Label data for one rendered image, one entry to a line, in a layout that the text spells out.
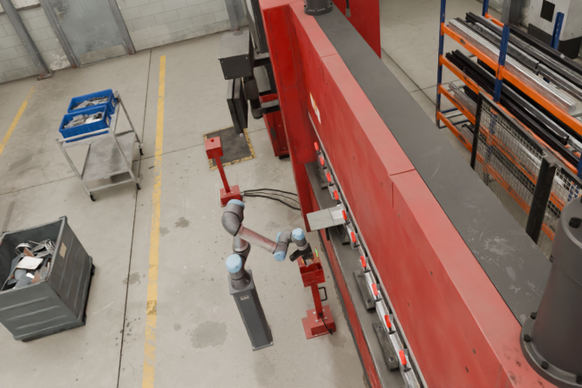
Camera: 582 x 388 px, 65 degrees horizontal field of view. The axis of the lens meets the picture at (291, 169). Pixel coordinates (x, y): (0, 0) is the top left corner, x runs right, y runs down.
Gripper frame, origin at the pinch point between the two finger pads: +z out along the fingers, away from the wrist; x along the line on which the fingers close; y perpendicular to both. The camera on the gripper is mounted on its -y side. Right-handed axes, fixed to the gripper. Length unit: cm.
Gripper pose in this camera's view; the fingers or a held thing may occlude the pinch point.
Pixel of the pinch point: (306, 265)
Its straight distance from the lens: 330.6
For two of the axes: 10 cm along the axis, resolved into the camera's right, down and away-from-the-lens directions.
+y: 9.5, -3.1, 0.1
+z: 2.4, 7.5, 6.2
